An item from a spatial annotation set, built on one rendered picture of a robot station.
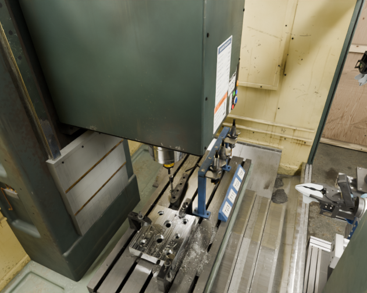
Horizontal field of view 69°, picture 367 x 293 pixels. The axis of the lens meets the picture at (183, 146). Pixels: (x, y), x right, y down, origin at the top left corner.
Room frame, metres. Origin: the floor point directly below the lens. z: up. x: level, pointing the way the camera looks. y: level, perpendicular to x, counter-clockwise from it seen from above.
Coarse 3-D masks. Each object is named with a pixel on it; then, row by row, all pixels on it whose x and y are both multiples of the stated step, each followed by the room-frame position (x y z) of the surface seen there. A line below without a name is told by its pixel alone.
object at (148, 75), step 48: (48, 0) 0.95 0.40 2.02; (96, 0) 0.87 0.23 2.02; (144, 0) 0.80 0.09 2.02; (192, 0) 0.74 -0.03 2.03; (240, 0) 1.06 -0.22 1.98; (48, 48) 0.97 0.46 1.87; (96, 48) 0.88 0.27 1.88; (144, 48) 0.81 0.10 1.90; (192, 48) 0.74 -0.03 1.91; (240, 48) 1.13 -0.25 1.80; (96, 96) 0.90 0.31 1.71; (144, 96) 0.82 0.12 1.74; (192, 96) 0.74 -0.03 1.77; (192, 144) 0.75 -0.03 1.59
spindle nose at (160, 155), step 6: (150, 150) 0.89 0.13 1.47; (156, 150) 0.86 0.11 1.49; (162, 150) 0.85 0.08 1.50; (168, 150) 0.85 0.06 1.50; (150, 156) 0.90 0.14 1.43; (156, 156) 0.86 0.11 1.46; (162, 156) 0.85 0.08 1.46; (168, 156) 0.85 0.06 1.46; (174, 156) 0.86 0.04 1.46; (180, 156) 0.87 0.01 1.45; (162, 162) 0.85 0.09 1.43; (168, 162) 0.85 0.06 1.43; (174, 162) 0.86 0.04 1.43
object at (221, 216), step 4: (236, 172) 1.31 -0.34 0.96; (244, 172) 1.36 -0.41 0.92; (236, 176) 1.28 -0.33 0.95; (232, 180) 1.24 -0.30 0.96; (240, 180) 1.28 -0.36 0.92; (232, 184) 1.20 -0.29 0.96; (240, 184) 1.26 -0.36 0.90; (232, 188) 1.18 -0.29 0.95; (228, 192) 1.13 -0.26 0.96; (236, 192) 1.17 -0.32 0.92; (224, 200) 1.08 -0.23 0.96; (228, 200) 1.09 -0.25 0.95; (224, 204) 1.05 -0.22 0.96; (232, 204) 1.08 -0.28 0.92; (220, 208) 1.02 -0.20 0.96; (220, 212) 0.99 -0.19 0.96; (220, 216) 0.98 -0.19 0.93; (224, 216) 0.98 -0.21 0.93; (228, 216) 1.00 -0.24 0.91; (224, 220) 0.97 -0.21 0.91
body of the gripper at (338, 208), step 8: (328, 192) 0.66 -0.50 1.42; (336, 192) 0.66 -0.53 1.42; (336, 200) 0.63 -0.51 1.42; (360, 200) 0.62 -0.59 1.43; (320, 208) 0.65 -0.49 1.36; (328, 208) 0.64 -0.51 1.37; (336, 208) 0.62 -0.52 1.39; (344, 208) 0.63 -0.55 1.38; (352, 208) 0.62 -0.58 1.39; (360, 208) 0.60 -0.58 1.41; (328, 216) 0.62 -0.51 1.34; (344, 216) 0.62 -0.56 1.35; (352, 216) 0.61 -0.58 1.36
